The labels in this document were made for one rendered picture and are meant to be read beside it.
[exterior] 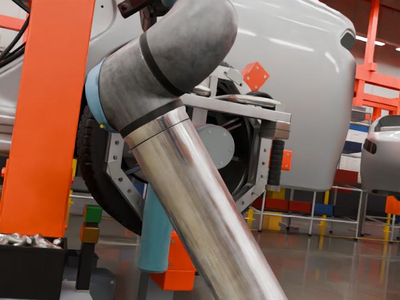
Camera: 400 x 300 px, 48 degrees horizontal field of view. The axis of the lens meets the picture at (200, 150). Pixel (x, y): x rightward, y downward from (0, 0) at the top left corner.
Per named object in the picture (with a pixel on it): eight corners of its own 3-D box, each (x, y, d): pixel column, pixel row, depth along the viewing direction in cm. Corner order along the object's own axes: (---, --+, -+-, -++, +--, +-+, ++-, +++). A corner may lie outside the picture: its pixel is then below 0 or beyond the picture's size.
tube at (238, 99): (252, 116, 151) (256, 85, 152) (284, 113, 133) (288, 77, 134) (204, 107, 144) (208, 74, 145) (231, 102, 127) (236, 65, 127)
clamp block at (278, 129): (272, 140, 139) (274, 122, 139) (289, 140, 130) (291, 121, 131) (258, 137, 137) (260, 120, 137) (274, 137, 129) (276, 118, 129)
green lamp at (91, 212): (97, 221, 115) (100, 205, 115) (100, 224, 111) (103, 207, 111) (81, 219, 113) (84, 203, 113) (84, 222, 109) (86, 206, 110)
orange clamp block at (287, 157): (256, 166, 160) (278, 169, 164) (268, 168, 153) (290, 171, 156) (259, 147, 161) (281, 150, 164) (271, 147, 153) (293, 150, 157)
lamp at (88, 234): (95, 240, 115) (97, 225, 115) (97, 244, 111) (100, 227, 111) (79, 240, 113) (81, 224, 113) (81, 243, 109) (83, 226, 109)
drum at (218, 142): (205, 170, 152) (211, 128, 152) (234, 174, 132) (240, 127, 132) (165, 165, 146) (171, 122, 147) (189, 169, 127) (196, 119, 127)
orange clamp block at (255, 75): (244, 96, 158) (259, 78, 160) (255, 94, 151) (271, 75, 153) (231, 81, 156) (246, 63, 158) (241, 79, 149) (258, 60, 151)
